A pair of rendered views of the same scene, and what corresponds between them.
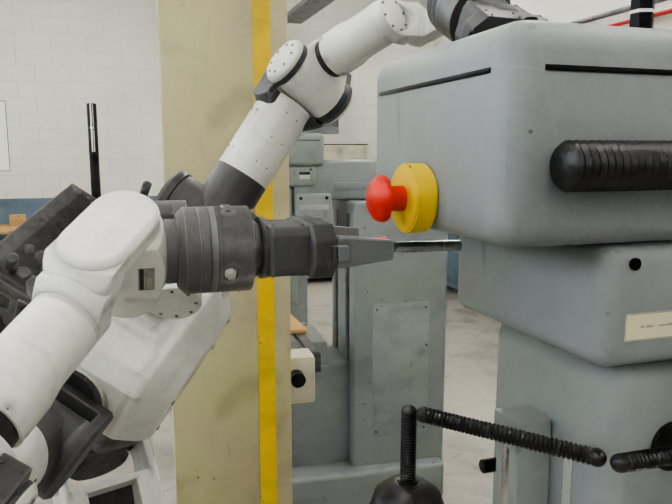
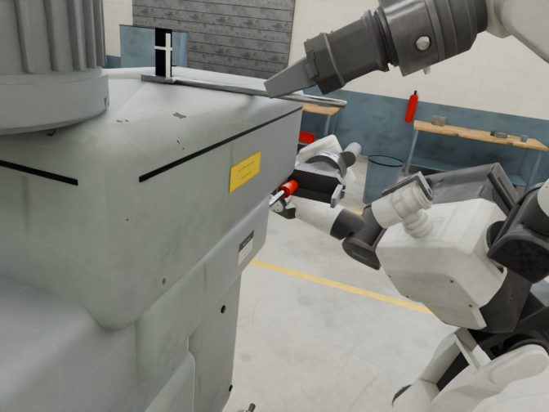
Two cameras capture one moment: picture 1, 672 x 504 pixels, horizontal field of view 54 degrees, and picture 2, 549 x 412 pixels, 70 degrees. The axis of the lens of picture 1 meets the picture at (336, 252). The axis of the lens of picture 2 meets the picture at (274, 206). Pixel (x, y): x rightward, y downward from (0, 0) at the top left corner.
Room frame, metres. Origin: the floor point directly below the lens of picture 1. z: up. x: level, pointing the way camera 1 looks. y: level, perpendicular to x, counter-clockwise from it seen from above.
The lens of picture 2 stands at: (1.05, -0.61, 1.95)
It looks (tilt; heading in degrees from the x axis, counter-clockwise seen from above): 23 degrees down; 124
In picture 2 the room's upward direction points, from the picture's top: 7 degrees clockwise
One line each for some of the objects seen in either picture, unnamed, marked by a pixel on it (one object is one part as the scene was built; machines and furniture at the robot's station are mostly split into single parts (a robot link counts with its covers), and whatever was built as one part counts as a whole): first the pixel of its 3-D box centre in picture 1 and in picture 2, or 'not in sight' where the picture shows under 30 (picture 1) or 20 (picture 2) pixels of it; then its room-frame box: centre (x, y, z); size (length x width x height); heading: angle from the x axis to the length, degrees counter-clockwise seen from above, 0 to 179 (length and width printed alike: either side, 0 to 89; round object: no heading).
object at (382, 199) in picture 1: (387, 198); not in sight; (0.57, -0.04, 1.76); 0.04 x 0.03 x 0.04; 18
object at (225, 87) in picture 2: not in sight; (243, 89); (0.74, -0.24, 1.89); 0.24 x 0.04 x 0.01; 23
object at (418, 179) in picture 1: (413, 198); not in sight; (0.57, -0.07, 1.76); 0.06 x 0.02 x 0.06; 18
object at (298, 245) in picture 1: (265, 249); (319, 178); (0.69, 0.07, 1.70); 0.13 x 0.12 x 0.10; 18
